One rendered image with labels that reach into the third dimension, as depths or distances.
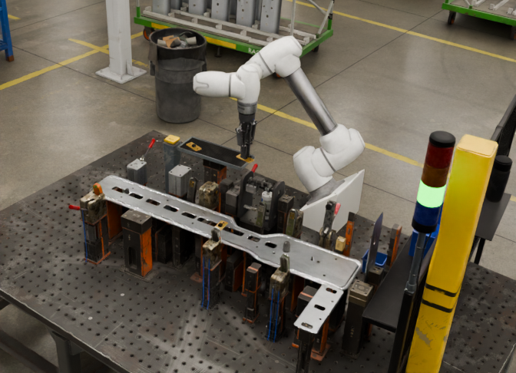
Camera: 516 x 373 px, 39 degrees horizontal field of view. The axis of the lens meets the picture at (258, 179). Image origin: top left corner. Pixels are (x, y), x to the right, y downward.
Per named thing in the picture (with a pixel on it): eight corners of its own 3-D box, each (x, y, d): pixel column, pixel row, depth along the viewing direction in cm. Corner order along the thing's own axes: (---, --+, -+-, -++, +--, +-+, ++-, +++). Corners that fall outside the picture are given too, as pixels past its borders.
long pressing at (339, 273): (82, 195, 350) (81, 192, 349) (110, 174, 367) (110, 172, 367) (344, 293, 298) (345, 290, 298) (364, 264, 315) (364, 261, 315)
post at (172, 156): (163, 213, 390) (161, 143, 367) (170, 206, 396) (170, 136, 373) (174, 217, 388) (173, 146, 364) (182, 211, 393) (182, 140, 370)
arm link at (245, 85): (259, 94, 322) (230, 93, 322) (261, 62, 314) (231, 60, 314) (259, 105, 313) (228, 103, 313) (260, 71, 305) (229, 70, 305)
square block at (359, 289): (339, 353, 309) (348, 289, 290) (345, 341, 315) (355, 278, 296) (355, 361, 306) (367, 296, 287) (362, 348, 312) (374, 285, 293)
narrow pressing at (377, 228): (362, 288, 299) (373, 222, 281) (372, 274, 308) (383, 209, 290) (363, 289, 299) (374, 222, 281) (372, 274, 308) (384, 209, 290)
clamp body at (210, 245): (195, 306, 330) (195, 245, 311) (209, 291, 339) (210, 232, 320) (212, 313, 326) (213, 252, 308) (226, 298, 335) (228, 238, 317)
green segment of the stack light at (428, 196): (413, 203, 198) (417, 183, 194) (421, 191, 203) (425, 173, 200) (438, 210, 195) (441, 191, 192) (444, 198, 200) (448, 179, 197)
